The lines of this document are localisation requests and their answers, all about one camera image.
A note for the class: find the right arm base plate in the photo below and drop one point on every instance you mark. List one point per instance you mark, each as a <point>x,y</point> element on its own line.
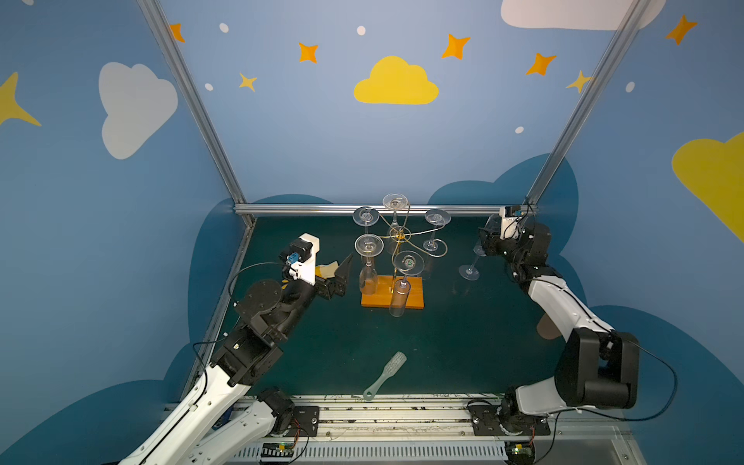
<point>489,420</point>

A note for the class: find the aluminium post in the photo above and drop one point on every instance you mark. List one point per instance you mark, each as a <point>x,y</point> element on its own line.
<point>157,22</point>
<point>613,55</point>

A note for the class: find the clear glass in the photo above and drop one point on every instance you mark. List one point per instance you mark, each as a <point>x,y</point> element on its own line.
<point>369,247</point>
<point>438,219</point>
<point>407,264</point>
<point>366,217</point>
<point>470,272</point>
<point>396,203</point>

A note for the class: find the right aluminium post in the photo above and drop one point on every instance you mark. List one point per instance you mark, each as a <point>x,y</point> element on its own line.
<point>613,55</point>

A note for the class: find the orange wooden rack base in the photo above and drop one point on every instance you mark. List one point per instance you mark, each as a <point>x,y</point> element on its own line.
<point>385,291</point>

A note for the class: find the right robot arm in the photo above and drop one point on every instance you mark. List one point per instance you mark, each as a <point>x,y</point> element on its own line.
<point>599,366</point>

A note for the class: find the clear glass top back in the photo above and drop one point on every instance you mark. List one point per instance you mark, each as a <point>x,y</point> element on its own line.
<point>396,203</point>

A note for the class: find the gold wire glass rack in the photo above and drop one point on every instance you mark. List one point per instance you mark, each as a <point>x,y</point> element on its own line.
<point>400,237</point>

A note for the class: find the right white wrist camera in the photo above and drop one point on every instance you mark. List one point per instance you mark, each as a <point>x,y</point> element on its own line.
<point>511,211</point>

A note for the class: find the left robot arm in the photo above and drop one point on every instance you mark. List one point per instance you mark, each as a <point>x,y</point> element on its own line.
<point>269,312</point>

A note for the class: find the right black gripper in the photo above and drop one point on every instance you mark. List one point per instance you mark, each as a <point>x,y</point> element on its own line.
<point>492,241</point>

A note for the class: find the brown round disc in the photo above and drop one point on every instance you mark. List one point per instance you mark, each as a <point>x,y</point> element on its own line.
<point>547,329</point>

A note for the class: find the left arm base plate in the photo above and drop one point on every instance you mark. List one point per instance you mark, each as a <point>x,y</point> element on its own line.
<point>305,422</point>

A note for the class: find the yellow work glove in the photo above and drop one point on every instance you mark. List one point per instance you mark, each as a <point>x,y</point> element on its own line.
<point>328,270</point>

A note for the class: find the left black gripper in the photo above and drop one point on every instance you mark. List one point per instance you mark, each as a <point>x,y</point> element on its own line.
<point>325,282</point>

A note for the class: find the left aluminium post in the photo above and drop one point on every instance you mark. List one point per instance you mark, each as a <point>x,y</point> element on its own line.
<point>157,22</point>

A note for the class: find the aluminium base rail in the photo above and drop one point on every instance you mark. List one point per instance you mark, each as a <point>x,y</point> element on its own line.
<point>433,429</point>

